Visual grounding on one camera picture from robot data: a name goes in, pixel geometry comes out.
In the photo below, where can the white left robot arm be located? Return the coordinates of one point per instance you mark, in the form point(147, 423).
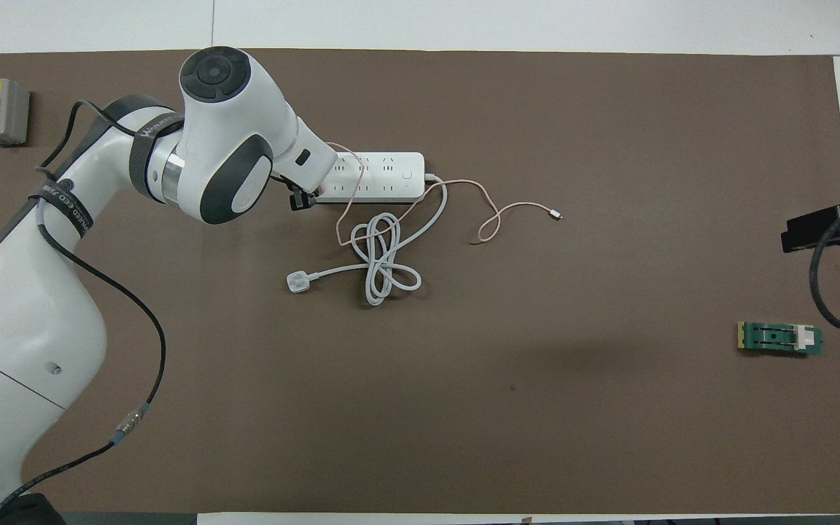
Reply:
point(26, 313)

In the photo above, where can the white power strip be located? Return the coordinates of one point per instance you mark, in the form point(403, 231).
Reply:
point(391, 179)

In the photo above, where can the brown table mat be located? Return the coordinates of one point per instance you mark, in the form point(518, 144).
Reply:
point(537, 401)

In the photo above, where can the green knife switch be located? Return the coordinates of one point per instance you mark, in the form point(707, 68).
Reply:
point(777, 337)

